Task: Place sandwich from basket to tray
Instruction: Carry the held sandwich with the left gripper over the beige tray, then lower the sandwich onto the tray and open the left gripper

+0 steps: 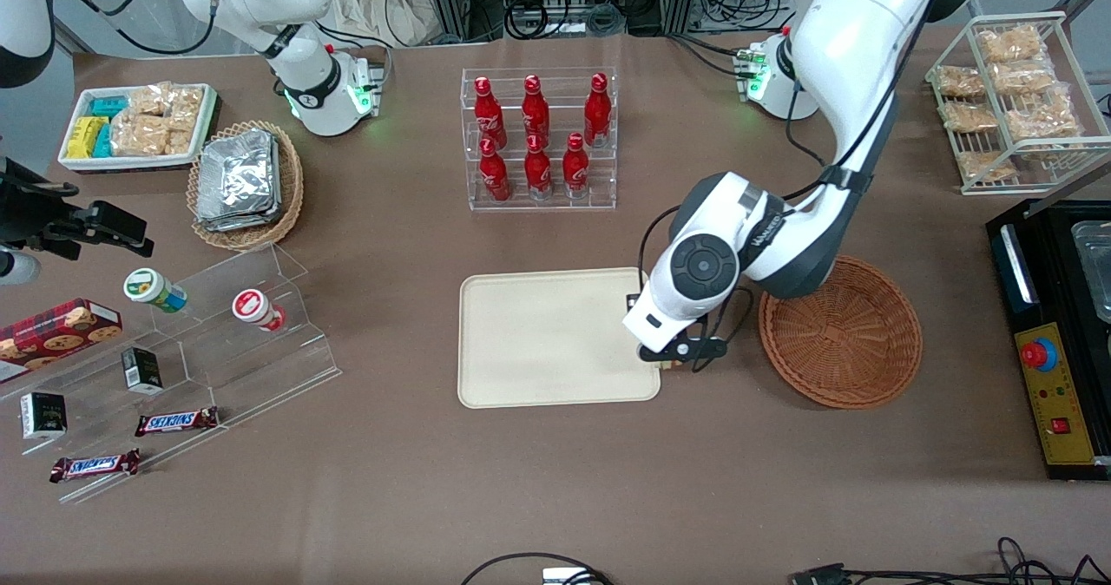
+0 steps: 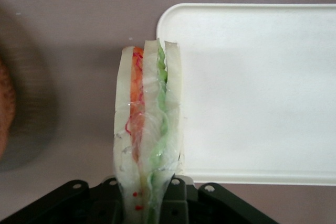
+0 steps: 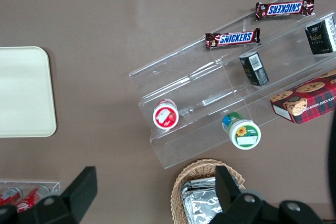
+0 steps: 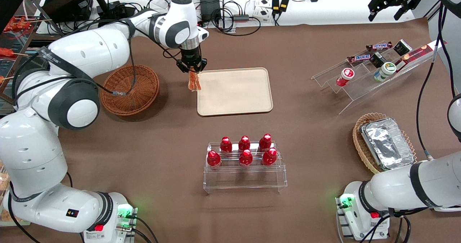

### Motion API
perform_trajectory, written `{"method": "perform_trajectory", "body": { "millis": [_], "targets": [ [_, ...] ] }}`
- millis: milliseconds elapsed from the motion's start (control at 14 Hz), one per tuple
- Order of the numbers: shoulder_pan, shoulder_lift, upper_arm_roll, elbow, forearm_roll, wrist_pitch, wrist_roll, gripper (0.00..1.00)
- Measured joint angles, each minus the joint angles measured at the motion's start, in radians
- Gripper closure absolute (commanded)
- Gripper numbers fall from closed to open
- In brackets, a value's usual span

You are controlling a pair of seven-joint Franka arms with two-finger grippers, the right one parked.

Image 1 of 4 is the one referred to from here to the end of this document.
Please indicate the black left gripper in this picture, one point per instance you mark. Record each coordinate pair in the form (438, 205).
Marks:
(632, 301)

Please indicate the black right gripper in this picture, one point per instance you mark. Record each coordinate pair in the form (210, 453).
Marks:
(33, 213)

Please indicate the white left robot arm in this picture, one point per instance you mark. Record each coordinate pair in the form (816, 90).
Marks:
(851, 47)

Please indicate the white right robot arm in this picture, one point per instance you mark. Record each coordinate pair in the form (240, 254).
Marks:
(308, 90)

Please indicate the white rectangular snack tray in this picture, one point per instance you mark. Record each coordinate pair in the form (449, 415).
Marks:
(130, 164)

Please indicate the beige plastic tray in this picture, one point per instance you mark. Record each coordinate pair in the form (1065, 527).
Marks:
(547, 338)

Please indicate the brown round wicker basket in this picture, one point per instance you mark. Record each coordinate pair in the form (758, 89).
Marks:
(842, 342)

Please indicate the tan oval wicker basket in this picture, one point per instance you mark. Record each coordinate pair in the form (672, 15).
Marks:
(291, 190)

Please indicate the yellow snack pack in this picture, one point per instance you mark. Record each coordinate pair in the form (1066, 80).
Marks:
(84, 136)

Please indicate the teal snack pack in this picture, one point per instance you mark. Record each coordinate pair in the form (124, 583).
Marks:
(103, 141)
(108, 106)

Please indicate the red cookie box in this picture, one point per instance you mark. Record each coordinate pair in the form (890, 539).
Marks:
(56, 333)

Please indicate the green lid yogurt cup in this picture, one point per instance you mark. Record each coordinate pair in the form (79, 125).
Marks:
(152, 288)

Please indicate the clear bagged rice cracker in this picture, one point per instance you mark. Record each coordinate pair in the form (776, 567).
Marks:
(187, 103)
(180, 136)
(149, 99)
(139, 135)

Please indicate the silver foil package stack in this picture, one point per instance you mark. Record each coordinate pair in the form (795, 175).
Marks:
(239, 181)

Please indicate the clear acrylic bottle rack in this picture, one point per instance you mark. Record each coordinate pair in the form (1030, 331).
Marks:
(555, 207)

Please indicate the small black white carton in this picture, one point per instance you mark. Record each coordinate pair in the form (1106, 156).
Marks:
(43, 416)

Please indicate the red cola bottle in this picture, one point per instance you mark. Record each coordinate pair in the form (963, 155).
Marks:
(538, 173)
(535, 112)
(575, 168)
(489, 116)
(495, 177)
(597, 112)

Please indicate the red lid yogurt cup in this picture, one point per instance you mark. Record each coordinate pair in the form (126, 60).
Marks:
(254, 307)

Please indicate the brown snickers bar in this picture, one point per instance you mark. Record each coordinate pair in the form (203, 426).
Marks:
(176, 421)
(94, 465)

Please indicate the clear acrylic stepped display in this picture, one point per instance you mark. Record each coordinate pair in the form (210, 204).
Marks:
(243, 368)

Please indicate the small white device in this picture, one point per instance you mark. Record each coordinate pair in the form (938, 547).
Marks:
(564, 576)

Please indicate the bagged pastry snack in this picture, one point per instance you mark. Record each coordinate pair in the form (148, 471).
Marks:
(959, 82)
(1041, 121)
(1022, 77)
(968, 116)
(985, 167)
(1011, 44)

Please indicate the red emergency stop button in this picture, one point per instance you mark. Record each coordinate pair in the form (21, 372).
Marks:
(1040, 355)

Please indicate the black yellow control box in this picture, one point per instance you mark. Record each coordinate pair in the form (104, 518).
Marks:
(1055, 264)

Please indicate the yellow control panel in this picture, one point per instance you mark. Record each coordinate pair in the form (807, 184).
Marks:
(1063, 403)

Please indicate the clear plastic container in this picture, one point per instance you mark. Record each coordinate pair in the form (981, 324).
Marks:
(1095, 268)

